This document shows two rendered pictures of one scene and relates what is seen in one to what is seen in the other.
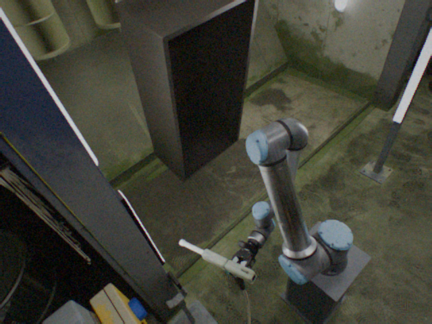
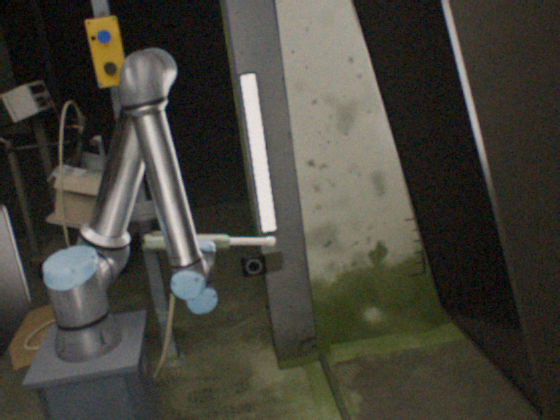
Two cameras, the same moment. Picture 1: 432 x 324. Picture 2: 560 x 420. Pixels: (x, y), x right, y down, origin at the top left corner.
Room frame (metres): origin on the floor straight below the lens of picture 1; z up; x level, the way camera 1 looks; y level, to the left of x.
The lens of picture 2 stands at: (1.77, -1.50, 1.46)
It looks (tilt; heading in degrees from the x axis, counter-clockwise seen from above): 15 degrees down; 121
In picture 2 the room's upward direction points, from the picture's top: 9 degrees counter-clockwise
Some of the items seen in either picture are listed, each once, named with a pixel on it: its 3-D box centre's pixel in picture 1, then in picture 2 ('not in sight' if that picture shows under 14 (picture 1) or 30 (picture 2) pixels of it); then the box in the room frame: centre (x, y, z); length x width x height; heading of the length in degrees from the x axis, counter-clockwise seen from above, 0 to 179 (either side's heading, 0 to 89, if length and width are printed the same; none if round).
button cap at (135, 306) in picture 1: (137, 309); (103, 36); (0.23, 0.23, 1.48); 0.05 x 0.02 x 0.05; 33
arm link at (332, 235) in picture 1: (331, 241); (76, 283); (0.58, -0.48, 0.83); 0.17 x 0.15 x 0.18; 112
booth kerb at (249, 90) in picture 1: (207, 119); not in sight; (2.52, -0.04, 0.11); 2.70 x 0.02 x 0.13; 123
